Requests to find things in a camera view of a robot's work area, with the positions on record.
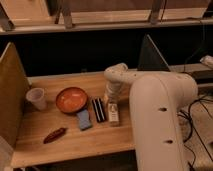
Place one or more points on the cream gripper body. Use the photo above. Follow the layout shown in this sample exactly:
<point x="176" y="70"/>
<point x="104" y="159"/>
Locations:
<point x="108" y="99"/>

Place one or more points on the small white labelled bottle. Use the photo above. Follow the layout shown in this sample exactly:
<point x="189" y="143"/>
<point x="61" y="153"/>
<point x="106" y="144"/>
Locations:
<point x="113" y="115"/>

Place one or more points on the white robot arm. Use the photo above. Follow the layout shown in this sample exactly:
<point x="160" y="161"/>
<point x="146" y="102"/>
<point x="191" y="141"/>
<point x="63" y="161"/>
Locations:
<point x="155" y="98"/>

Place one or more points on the black striped rectangular block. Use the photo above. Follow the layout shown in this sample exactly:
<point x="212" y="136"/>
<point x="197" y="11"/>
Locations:
<point x="99" y="110"/>

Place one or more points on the blue sponge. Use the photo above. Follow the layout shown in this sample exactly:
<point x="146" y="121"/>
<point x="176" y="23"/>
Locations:
<point x="84" y="120"/>

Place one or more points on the orange round bowl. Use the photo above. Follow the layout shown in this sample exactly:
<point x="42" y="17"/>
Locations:
<point x="71" y="100"/>

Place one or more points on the dark red chili pepper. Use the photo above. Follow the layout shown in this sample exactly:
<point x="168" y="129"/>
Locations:
<point x="54" y="135"/>

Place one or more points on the dark right side panel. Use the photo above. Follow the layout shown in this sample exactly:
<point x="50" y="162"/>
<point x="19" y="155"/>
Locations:
<point x="150" y="58"/>

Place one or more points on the translucent plastic cup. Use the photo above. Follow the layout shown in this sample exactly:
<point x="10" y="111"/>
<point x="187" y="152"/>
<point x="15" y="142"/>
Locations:
<point x="37" y="97"/>

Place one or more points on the wooden left side panel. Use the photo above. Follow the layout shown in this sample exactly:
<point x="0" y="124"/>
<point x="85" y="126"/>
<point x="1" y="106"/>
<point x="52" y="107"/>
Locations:
<point x="13" y="87"/>

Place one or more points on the wooden background shelf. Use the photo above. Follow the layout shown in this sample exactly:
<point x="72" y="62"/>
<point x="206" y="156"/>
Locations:
<point x="34" y="16"/>

